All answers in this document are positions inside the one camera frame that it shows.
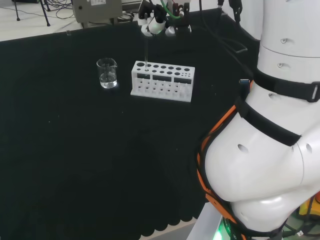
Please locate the black white-plated robot hand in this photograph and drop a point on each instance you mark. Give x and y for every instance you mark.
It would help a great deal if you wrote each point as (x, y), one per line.
(155, 26)

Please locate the clear glass rod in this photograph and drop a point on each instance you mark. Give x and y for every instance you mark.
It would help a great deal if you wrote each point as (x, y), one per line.
(146, 50)

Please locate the white test tube rack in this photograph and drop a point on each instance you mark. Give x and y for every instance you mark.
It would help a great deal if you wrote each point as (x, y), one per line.
(160, 98)

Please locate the grey equipment cabinet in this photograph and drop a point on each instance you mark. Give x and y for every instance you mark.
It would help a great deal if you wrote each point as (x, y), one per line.
(97, 12)

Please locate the clear glass beaker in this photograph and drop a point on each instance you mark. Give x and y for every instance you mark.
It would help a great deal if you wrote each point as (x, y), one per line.
(108, 82)

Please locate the clear plastic cloth clip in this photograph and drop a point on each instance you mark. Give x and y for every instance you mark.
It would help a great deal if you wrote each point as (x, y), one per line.
(68, 32)

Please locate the blue plug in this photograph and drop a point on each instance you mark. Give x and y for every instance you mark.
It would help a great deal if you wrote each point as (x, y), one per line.
(244, 81)

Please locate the black tripod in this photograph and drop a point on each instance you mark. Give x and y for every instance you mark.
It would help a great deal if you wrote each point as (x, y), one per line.
(47, 23)

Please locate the black table cloth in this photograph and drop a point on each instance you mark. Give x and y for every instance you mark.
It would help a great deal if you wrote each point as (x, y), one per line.
(75, 150)

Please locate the yellow stop button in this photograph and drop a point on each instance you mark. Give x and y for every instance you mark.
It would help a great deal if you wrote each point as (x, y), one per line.
(304, 208)

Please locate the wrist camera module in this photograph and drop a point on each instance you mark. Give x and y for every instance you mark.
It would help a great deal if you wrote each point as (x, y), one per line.
(182, 22)

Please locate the grey metal base plate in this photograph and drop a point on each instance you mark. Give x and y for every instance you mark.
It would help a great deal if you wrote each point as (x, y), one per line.
(202, 225)

